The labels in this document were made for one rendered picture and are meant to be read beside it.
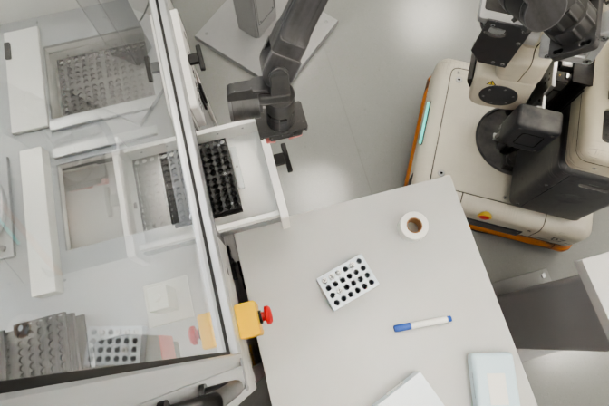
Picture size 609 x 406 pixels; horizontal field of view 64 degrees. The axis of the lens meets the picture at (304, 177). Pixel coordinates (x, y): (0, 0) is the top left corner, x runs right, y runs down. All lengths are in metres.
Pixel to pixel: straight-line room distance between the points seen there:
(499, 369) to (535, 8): 0.76
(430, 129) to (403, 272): 0.81
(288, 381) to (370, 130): 1.27
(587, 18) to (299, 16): 0.52
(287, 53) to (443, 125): 1.15
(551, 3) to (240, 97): 0.56
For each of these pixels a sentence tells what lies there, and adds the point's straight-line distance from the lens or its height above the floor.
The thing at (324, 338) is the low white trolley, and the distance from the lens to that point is 1.21.
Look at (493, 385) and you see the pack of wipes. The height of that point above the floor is 0.81.
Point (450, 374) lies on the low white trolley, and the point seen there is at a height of 0.76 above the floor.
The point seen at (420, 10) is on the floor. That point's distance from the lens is 2.54.
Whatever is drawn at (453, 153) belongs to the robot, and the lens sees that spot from 1.89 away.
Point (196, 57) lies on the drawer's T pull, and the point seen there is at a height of 0.91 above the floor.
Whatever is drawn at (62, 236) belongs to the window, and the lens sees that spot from 0.38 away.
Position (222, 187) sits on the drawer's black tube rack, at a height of 0.90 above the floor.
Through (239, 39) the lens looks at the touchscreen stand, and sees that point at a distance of 2.35.
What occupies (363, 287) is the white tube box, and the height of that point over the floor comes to 0.76.
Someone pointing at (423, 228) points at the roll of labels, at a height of 0.80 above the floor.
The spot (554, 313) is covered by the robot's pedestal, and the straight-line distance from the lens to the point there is 1.71.
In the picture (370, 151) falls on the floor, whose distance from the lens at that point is 2.13.
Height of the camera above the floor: 1.96
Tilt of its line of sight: 71 degrees down
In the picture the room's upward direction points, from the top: straight up
